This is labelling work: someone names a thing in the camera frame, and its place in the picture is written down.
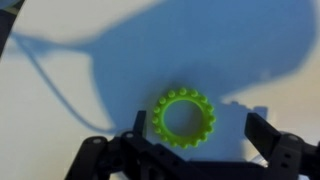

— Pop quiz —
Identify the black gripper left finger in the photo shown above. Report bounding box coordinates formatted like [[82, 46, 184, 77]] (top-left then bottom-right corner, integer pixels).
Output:
[[64, 110, 188, 180]]

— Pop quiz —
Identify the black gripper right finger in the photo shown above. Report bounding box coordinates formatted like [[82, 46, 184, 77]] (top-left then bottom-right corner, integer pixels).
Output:
[[244, 112, 320, 180]]

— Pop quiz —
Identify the green studded ring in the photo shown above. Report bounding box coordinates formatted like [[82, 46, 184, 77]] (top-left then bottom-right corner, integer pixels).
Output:
[[151, 87, 217, 150]]

